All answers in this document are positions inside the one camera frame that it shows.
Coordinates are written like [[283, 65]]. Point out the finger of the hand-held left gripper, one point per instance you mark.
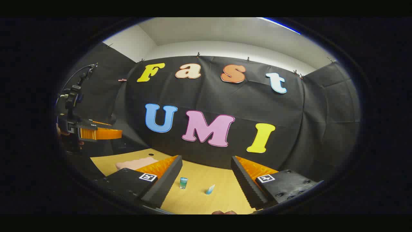
[[106, 133], [101, 124]]

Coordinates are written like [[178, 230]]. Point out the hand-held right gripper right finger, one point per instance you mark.
[[246, 187]]

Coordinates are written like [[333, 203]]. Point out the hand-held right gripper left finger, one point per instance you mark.
[[167, 183]]

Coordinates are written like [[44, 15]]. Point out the blue capped bottle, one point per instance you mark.
[[183, 183]]

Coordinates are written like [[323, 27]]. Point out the pink suitcase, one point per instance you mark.
[[135, 163]]

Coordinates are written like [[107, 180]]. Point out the black backdrop cloth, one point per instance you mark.
[[206, 93]]

